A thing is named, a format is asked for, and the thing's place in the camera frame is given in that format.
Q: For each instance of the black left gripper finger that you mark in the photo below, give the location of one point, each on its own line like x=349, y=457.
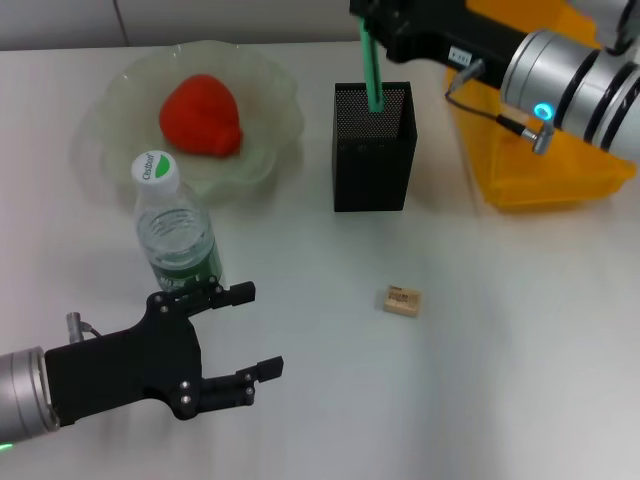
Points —
x=235, y=390
x=225, y=295

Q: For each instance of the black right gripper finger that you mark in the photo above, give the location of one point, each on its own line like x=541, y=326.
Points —
x=365, y=7

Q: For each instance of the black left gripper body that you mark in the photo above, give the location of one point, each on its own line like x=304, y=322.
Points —
x=125, y=370

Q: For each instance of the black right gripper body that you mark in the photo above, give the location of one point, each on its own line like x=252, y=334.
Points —
x=430, y=30

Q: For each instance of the green utility knife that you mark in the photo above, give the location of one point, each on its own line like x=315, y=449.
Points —
x=372, y=75

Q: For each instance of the clear water bottle green label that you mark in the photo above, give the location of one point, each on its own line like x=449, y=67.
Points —
x=170, y=235

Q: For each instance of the beige eraser block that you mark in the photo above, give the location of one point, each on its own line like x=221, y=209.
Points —
x=400, y=301

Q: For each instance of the red-orange fruit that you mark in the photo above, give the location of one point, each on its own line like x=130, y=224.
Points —
x=200, y=115

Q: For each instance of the translucent wavy fruit plate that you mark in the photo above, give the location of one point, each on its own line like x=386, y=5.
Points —
x=270, y=100

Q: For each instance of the black mesh pen holder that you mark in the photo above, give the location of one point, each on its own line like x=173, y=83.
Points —
x=370, y=165

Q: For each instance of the yellow plastic bin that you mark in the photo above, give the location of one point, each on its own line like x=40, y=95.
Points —
x=550, y=175

